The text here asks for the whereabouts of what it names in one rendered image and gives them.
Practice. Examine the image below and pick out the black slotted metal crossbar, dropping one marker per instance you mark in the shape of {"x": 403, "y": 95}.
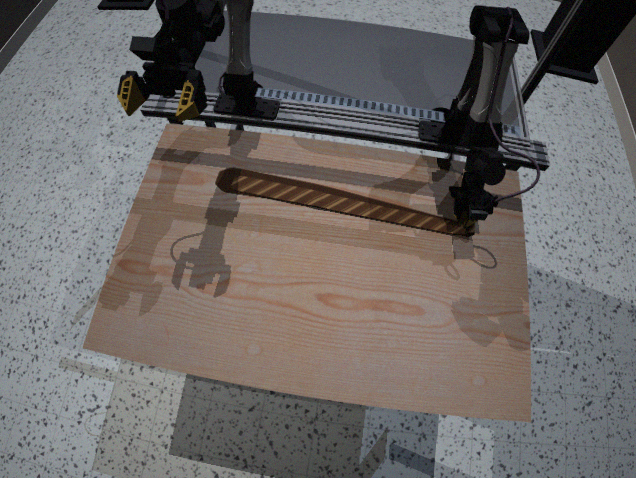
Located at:
{"x": 348, "y": 127}

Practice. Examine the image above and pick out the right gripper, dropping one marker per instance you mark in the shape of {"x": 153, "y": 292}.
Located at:
{"x": 133, "y": 91}

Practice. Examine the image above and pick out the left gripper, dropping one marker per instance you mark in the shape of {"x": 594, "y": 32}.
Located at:
{"x": 469, "y": 184}

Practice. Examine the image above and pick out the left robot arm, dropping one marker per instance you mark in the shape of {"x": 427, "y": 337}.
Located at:
{"x": 496, "y": 60}

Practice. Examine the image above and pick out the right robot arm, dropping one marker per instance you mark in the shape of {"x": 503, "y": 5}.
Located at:
{"x": 238, "y": 79}

